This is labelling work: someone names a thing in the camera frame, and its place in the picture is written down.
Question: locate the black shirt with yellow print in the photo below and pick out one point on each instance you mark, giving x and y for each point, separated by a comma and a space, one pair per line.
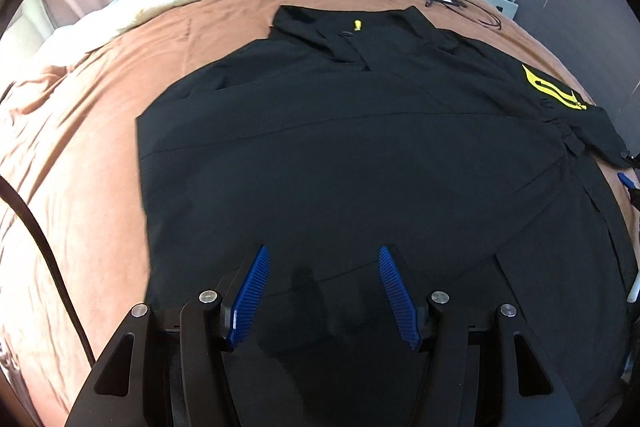
325, 157

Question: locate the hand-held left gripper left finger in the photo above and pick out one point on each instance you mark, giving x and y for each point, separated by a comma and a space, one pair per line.
250, 292

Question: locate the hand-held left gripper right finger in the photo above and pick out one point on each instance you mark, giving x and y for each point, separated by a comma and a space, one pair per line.
395, 292

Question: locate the cream window bench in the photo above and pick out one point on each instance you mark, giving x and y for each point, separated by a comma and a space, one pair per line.
25, 27

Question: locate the brown bed sheet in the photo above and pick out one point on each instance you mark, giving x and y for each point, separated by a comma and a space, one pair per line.
100, 157

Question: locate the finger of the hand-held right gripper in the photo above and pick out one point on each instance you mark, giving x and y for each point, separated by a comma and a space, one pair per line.
625, 183
631, 155

